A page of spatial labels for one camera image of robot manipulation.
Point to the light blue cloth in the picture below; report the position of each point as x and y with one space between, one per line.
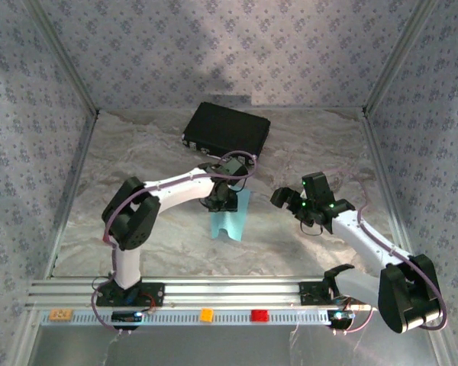
233 225

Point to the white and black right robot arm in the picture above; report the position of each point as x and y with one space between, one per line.
366 236

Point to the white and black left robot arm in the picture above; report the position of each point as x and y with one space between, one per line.
175 188

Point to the black hard case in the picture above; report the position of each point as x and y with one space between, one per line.
225 127

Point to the black controller board with LED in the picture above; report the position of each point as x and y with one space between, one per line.
339 317
124 316

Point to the yellow-orange block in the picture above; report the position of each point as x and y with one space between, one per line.
207 315

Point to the red block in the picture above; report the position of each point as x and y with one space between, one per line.
259 315

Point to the grey metal panel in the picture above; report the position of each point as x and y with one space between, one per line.
229 347

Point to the orange label block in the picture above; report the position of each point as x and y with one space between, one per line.
61 315

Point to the aluminium table side rail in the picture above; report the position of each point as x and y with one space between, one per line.
389 190
73 190

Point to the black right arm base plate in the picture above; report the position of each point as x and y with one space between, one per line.
309 293

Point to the aluminium mounting rail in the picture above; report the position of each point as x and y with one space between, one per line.
229 291

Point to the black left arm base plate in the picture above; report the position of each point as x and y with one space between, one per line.
154 293

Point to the aluminium corner post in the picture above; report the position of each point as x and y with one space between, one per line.
397 57
65 57

